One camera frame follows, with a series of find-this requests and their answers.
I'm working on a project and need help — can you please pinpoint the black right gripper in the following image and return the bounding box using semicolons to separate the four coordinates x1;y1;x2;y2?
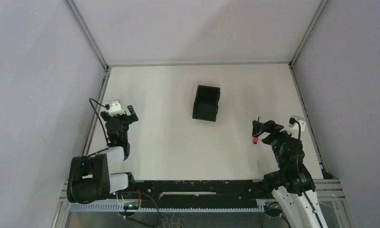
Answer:
252;119;297;168

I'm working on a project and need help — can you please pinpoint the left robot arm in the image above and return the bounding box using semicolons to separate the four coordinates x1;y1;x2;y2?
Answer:
66;102;139;204

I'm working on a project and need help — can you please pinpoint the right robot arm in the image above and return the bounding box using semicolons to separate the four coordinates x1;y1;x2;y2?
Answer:
252;116;328;228

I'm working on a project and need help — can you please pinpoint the black plastic bin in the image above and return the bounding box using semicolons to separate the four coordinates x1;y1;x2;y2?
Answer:
192;85;220;122

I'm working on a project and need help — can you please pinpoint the small green-lit circuit board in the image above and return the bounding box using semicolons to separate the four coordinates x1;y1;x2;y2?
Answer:
123;203;139;210

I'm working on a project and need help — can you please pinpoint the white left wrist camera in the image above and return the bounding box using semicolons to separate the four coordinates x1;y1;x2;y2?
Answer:
108;100;126;117

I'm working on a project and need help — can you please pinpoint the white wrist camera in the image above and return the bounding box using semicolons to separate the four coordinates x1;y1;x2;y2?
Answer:
108;100;126;117
280;115;306;135

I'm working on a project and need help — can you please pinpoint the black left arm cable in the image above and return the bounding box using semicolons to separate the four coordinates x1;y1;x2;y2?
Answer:
89;98;111;147

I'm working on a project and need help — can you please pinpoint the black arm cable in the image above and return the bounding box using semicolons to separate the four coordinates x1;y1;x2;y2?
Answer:
89;98;111;147
290;119;323;228

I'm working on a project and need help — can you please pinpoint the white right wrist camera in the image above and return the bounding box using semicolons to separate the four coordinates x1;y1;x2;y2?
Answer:
280;115;306;135

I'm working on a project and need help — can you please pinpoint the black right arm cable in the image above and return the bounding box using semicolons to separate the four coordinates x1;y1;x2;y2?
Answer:
290;119;323;228

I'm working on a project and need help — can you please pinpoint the black mounting rail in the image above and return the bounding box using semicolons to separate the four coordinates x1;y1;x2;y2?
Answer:
131;180;273;209

